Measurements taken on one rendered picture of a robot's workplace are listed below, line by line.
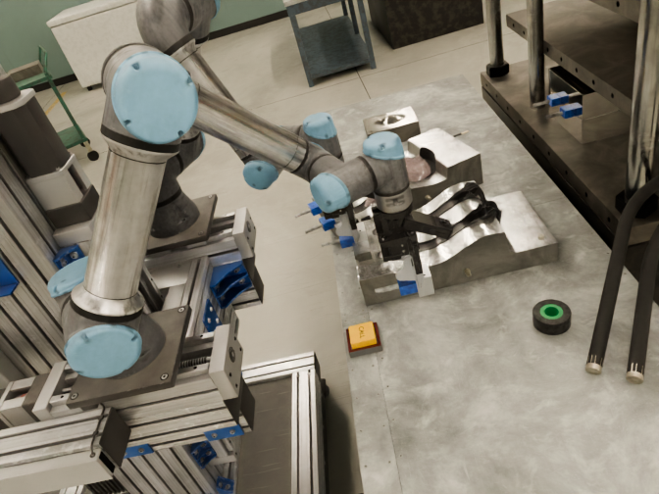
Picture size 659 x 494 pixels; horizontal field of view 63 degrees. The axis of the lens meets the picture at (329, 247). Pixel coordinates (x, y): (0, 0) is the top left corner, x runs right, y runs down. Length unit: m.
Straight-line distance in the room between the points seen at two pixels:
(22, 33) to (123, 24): 1.84
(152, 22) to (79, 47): 6.81
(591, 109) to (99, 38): 6.79
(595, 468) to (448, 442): 0.26
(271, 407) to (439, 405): 1.00
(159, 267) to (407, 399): 0.80
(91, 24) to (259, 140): 6.96
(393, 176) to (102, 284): 0.55
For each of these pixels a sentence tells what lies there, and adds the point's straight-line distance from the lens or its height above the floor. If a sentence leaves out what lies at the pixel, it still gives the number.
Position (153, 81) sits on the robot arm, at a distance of 0.80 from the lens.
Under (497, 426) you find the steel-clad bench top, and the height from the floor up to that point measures 0.80.
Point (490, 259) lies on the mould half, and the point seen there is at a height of 0.86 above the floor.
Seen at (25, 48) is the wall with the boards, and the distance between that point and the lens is 9.23.
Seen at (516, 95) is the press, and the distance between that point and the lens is 2.40.
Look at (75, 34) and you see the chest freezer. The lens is 8.03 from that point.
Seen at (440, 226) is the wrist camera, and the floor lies 1.08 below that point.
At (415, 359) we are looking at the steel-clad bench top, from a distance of 1.27.
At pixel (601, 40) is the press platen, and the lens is 2.11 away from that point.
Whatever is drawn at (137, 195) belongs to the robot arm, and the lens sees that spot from 0.87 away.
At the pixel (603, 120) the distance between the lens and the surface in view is 1.99.
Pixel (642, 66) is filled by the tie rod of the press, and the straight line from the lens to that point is 1.47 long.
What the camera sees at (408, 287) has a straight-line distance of 1.24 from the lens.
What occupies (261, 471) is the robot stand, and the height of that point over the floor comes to 0.21.
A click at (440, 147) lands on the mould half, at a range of 1.82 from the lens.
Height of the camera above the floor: 1.76
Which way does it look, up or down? 35 degrees down
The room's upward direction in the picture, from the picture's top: 18 degrees counter-clockwise
